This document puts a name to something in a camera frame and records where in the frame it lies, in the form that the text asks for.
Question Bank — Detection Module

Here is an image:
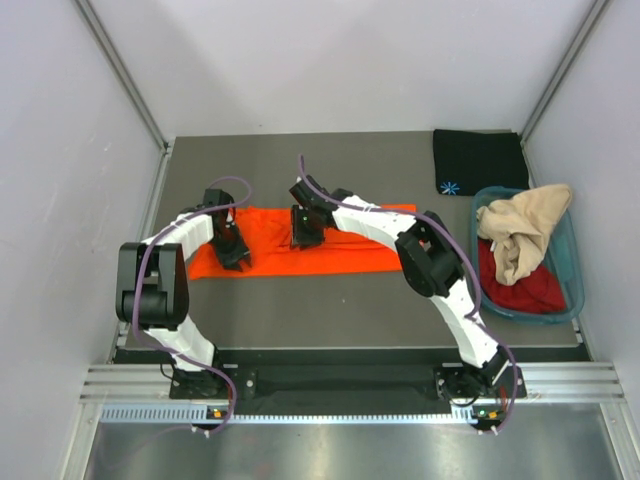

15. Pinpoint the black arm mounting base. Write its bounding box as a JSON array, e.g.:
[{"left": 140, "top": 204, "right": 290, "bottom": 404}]
[{"left": 112, "top": 347, "right": 591, "bottom": 416}]

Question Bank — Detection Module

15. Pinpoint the folded black t shirt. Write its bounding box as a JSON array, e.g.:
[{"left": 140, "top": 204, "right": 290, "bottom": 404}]
[{"left": 432, "top": 129, "right": 529, "bottom": 196}]

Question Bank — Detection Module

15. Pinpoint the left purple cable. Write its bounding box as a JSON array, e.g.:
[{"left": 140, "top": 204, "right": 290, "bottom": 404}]
[{"left": 97, "top": 175, "right": 253, "bottom": 466}]

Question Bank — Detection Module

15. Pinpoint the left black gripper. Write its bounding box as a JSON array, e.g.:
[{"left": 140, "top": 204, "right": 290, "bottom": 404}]
[{"left": 208, "top": 222, "right": 251, "bottom": 272}]

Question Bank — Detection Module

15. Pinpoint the orange t shirt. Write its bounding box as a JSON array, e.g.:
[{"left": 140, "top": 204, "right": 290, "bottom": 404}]
[{"left": 188, "top": 206, "right": 401, "bottom": 280}]

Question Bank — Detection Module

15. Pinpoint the red t shirt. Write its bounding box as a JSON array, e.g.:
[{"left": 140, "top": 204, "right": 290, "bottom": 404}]
[{"left": 477, "top": 239, "right": 566, "bottom": 314}]

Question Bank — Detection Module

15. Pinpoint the teal plastic laundry basket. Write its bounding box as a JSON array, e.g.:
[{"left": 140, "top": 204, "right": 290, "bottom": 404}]
[{"left": 470, "top": 186, "right": 584, "bottom": 325}]

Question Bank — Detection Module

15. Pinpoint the beige t shirt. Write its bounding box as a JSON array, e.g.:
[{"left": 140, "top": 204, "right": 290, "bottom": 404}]
[{"left": 476, "top": 184, "right": 572, "bottom": 286}]

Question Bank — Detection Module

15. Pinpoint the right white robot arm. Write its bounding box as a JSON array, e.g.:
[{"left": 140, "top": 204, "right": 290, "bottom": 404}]
[{"left": 289, "top": 176, "right": 509, "bottom": 400}]

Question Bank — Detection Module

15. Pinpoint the slotted grey cable duct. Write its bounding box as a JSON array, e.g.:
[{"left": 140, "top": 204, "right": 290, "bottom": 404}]
[{"left": 100, "top": 403, "right": 499, "bottom": 425}]

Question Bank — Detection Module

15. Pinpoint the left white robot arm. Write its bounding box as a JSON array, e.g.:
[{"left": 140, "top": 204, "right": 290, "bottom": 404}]
[{"left": 115, "top": 188, "right": 251, "bottom": 397}]

